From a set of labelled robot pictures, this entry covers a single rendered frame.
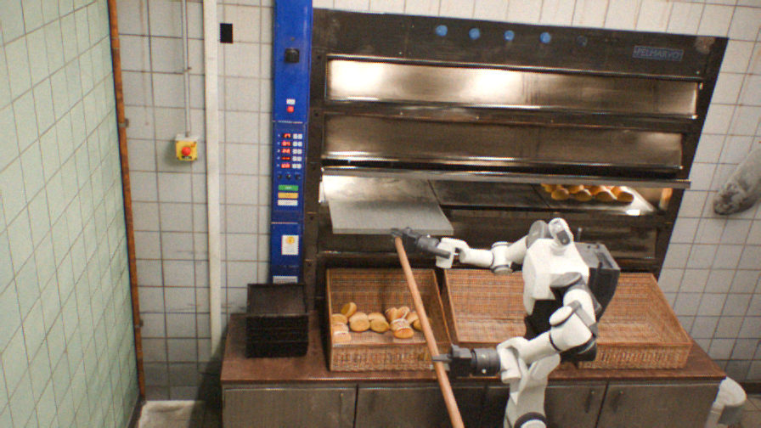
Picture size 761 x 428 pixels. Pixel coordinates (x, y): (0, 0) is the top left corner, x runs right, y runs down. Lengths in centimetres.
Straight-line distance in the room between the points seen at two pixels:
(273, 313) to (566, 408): 148
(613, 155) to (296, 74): 159
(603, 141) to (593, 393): 122
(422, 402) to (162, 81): 186
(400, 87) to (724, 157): 172
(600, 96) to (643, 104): 22
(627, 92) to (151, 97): 219
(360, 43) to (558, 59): 92
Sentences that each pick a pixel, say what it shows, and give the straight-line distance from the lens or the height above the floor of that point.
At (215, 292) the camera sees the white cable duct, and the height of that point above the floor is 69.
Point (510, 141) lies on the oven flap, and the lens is 327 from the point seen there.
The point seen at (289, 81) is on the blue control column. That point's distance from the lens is 300.
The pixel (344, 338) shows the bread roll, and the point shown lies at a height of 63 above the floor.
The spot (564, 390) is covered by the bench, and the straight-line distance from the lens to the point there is 340.
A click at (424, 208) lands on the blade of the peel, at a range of 328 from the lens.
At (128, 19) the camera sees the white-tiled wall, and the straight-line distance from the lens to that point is 306.
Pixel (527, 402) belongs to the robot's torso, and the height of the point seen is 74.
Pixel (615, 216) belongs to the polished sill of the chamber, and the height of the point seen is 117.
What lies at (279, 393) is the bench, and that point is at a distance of 312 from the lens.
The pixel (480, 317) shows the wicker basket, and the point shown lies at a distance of 356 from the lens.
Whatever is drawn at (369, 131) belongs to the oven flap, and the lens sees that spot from 312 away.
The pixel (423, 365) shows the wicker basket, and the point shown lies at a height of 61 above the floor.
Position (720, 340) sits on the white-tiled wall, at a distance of 441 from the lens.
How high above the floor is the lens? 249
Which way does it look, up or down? 24 degrees down
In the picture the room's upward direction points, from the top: 5 degrees clockwise
